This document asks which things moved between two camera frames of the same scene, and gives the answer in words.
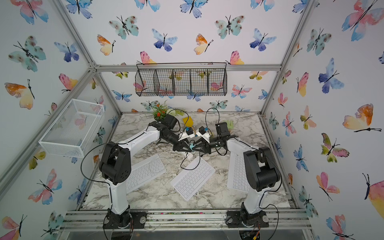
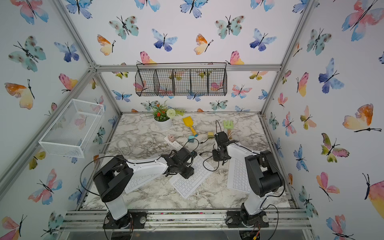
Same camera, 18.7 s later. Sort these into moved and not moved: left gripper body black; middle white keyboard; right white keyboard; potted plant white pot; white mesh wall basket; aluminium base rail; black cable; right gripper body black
Moved: left gripper body black; right gripper body black; black cable
Not moved: middle white keyboard; right white keyboard; white mesh wall basket; aluminium base rail; potted plant white pot
